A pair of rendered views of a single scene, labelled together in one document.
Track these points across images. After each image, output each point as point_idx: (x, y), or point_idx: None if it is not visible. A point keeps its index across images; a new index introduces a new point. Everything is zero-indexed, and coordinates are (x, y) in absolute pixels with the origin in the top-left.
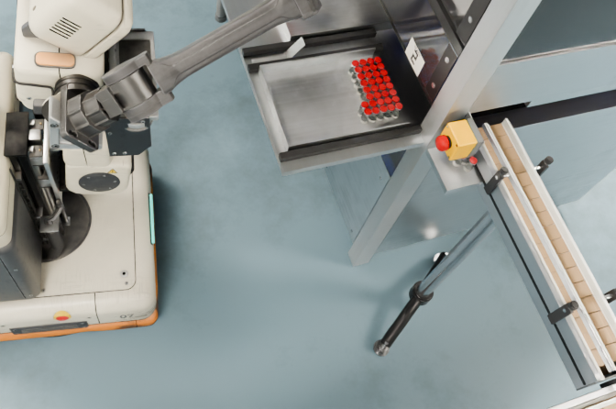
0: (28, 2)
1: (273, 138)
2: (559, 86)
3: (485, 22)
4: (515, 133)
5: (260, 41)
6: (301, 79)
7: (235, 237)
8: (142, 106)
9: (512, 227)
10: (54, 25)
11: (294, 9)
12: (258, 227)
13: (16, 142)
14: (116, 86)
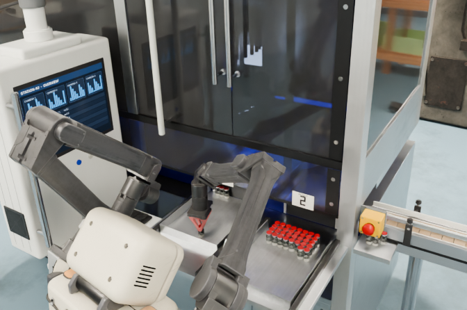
0: (78, 297)
1: (272, 308)
2: (382, 165)
3: (349, 134)
4: (386, 204)
5: (199, 263)
6: (246, 265)
7: None
8: (239, 295)
9: (443, 249)
10: (137, 278)
11: (275, 170)
12: None
13: None
14: (214, 290)
